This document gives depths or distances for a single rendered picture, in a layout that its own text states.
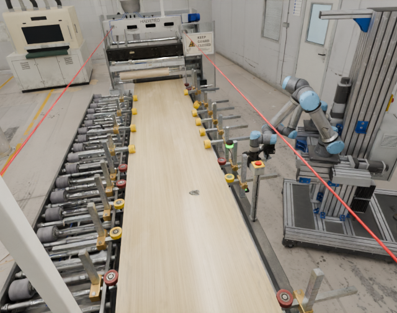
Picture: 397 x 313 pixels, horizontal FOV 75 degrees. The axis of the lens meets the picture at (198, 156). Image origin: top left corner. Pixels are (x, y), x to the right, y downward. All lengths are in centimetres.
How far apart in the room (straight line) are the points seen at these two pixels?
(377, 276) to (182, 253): 190
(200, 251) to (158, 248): 25
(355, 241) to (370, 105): 123
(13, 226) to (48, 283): 23
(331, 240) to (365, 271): 40
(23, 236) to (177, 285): 96
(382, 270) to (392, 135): 125
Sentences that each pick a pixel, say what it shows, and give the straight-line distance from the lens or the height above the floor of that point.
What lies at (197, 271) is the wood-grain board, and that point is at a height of 90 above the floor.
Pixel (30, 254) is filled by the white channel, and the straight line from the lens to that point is 80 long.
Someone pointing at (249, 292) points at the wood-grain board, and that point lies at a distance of 152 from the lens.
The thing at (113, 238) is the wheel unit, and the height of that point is 89.
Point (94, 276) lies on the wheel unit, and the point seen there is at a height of 90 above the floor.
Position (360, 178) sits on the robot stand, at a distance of 231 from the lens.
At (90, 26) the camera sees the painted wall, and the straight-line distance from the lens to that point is 1063.
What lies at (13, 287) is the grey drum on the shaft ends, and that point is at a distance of 195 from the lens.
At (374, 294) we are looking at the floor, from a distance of 286.
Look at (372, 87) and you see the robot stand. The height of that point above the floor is 155.
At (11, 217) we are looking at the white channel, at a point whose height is 182.
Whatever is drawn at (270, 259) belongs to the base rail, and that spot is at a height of 70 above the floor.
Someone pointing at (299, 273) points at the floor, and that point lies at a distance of 274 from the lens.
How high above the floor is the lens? 223
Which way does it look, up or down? 34 degrees down
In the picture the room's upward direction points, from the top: 4 degrees counter-clockwise
